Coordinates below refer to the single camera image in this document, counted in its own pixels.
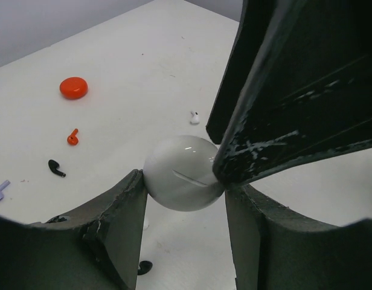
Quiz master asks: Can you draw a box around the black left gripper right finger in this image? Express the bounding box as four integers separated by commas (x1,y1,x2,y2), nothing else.
225,185,372,289

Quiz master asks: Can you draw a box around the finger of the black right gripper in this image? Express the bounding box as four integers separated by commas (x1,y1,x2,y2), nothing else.
213,1,372,187
206,0,277,144

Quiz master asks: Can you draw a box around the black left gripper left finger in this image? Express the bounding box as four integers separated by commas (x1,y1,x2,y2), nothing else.
0,169,147,289

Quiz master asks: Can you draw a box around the white earbud charging case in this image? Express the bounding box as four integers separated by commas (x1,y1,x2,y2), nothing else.
143,135,224,211

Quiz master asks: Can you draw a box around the white earbud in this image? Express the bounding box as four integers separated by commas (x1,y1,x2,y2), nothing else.
143,218,149,230
190,111,200,125

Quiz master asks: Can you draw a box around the orange earbud charging case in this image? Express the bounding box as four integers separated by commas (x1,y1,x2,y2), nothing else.
59,77,88,100

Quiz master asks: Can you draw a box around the black earbud front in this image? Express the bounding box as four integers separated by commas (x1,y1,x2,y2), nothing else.
137,260,153,276

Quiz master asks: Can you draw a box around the black earbud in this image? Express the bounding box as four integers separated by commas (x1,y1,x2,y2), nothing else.
137,260,153,276
48,159,66,178

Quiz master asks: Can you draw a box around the black earbud rear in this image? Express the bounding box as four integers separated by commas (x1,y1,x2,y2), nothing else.
48,159,66,178

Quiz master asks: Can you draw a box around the orange earbud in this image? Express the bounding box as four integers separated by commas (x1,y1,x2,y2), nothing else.
67,128,79,146

